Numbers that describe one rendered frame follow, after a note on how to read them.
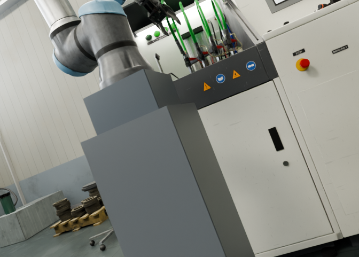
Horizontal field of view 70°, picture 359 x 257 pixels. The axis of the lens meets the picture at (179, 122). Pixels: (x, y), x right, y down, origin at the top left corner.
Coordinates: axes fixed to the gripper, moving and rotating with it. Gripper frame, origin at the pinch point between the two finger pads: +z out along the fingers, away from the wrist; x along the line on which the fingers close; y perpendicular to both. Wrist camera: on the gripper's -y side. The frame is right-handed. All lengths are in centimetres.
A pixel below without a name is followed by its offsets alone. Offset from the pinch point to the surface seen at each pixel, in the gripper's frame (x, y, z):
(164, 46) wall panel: -20.2, -36.9, 18.4
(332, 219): 11, 78, 77
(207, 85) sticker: -0.1, 30.3, 18.4
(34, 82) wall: -328, -319, 9
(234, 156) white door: -8, 53, 42
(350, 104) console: 41, 50, 54
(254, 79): 17.2, 33.7, 28.2
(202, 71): 1.6, 25.9, 13.9
